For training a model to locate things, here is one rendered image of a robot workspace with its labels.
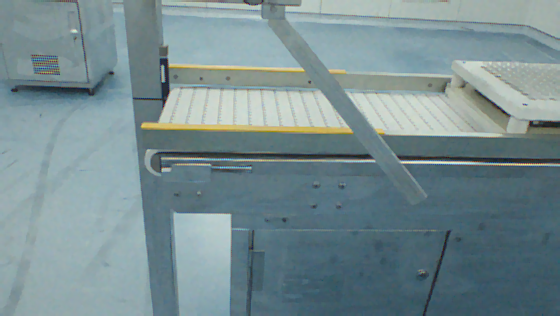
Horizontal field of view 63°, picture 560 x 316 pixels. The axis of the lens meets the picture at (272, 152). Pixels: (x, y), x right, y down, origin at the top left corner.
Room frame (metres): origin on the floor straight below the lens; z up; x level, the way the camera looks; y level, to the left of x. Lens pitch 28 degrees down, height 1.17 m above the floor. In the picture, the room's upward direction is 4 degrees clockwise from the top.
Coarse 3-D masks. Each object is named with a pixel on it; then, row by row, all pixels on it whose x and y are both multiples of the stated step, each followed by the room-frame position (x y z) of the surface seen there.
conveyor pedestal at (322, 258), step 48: (240, 240) 0.61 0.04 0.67; (288, 240) 0.63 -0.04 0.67; (336, 240) 0.64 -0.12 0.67; (384, 240) 0.64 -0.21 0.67; (432, 240) 0.65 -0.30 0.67; (480, 240) 0.66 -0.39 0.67; (528, 240) 0.67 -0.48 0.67; (240, 288) 0.61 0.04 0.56; (288, 288) 0.63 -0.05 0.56; (336, 288) 0.64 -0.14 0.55; (384, 288) 0.65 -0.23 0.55; (432, 288) 0.66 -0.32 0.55; (480, 288) 0.66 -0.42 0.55; (528, 288) 0.67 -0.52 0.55
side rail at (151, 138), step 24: (144, 144) 0.56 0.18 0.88; (168, 144) 0.56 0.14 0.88; (192, 144) 0.56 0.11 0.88; (216, 144) 0.56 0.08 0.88; (240, 144) 0.57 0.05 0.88; (264, 144) 0.57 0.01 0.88; (288, 144) 0.57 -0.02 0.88; (312, 144) 0.58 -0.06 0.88; (336, 144) 0.58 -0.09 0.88; (360, 144) 0.58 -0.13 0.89; (408, 144) 0.59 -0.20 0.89; (432, 144) 0.59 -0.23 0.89; (456, 144) 0.60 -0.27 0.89; (480, 144) 0.60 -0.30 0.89; (504, 144) 0.60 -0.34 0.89; (528, 144) 0.61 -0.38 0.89; (552, 144) 0.61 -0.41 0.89
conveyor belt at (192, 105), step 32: (192, 96) 0.78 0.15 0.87; (224, 96) 0.79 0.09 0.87; (256, 96) 0.80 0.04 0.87; (288, 96) 0.81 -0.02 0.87; (320, 96) 0.82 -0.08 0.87; (352, 96) 0.83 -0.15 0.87; (384, 96) 0.84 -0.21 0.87; (416, 96) 0.85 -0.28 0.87; (384, 128) 0.69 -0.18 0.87; (416, 128) 0.70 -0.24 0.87; (448, 128) 0.70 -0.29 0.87; (480, 128) 0.71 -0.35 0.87
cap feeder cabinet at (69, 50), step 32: (0, 0) 2.82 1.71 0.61; (32, 0) 2.83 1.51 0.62; (64, 0) 2.84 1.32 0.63; (96, 0) 3.07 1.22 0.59; (0, 32) 2.82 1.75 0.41; (32, 32) 2.83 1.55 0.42; (64, 32) 2.84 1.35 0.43; (96, 32) 3.00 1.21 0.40; (0, 64) 2.82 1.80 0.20; (32, 64) 2.83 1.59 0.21; (64, 64) 2.84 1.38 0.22; (96, 64) 2.92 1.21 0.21
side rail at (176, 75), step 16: (176, 80) 0.83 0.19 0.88; (192, 80) 0.83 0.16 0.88; (208, 80) 0.83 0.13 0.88; (224, 80) 0.83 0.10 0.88; (240, 80) 0.84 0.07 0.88; (256, 80) 0.84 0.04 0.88; (272, 80) 0.84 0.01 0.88; (288, 80) 0.85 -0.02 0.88; (304, 80) 0.85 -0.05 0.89; (336, 80) 0.85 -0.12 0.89; (352, 80) 0.86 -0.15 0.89; (368, 80) 0.86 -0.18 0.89; (384, 80) 0.86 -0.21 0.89; (400, 80) 0.87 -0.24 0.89; (416, 80) 0.87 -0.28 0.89; (432, 80) 0.87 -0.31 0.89; (448, 80) 0.87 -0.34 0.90
